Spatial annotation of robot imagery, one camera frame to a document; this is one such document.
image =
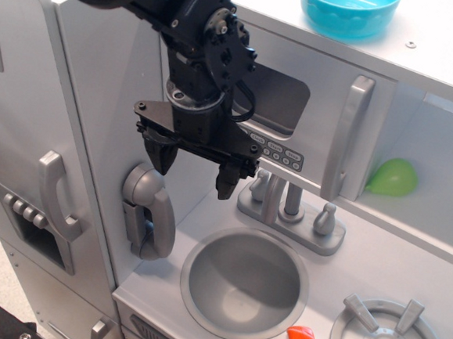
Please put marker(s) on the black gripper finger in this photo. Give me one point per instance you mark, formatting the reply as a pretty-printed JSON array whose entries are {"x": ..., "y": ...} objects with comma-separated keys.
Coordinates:
[
  {"x": 161, "y": 150},
  {"x": 229, "y": 174}
]

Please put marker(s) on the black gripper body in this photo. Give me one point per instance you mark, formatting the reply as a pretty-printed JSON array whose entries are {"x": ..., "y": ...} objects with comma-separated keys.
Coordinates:
[{"x": 206, "y": 133}]

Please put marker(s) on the grey toy microwave door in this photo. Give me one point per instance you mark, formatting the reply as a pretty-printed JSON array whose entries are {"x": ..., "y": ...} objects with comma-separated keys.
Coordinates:
[{"x": 299, "y": 103}]

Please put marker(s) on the grey microwave door handle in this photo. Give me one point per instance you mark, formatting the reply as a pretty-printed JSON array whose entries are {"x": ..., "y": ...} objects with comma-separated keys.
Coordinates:
[{"x": 354, "y": 109}]

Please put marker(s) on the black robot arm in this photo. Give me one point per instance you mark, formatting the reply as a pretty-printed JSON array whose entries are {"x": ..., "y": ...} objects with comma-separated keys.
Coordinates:
[{"x": 209, "y": 55}]

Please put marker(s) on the grey toy faucet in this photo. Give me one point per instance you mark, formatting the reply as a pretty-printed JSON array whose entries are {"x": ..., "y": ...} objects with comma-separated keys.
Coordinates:
[{"x": 278, "y": 204}]

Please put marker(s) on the grey toy telephone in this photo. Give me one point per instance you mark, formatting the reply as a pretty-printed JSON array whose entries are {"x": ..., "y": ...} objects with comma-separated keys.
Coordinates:
[{"x": 148, "y": 213}]

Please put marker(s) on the grey round sink basin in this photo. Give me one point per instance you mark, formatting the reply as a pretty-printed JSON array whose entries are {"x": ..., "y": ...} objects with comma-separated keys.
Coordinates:
[{"x": 244, "y": 284}]

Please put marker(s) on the grey toy fridge door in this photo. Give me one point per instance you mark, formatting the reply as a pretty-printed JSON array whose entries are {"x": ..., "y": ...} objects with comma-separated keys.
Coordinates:
[{"x": 37, "y": 115}]

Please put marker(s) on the grey toy kitchen cabinet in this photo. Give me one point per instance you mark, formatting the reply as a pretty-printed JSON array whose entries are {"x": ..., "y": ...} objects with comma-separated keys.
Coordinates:
[{"x": 396, "y": 248}]

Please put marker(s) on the grey toy ice dispenser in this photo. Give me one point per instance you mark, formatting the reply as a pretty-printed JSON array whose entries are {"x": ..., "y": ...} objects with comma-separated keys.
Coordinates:
[{"x": 32, "y": 227}]

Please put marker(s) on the green plastic toy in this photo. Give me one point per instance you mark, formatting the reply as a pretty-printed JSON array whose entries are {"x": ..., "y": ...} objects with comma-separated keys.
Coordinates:
[{"x": 394, "y": 178}]

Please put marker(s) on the blue plastic bowl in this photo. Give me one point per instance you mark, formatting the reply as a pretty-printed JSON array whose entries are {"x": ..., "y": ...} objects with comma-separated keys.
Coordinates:
[{"x": 349, "y": 19}]

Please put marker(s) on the silver screw on top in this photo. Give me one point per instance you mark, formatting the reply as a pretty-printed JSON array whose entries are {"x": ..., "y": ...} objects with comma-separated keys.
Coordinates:
[{"x": 411, "y": 45}]

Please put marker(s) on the grey fridge door handle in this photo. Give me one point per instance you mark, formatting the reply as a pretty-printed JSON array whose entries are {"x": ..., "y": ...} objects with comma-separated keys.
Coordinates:
[{"x": 50, "y": 171}]

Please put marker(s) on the grey lower door handle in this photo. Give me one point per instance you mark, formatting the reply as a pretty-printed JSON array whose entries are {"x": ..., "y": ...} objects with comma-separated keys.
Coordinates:
[{"x": 103, "y": 329}]

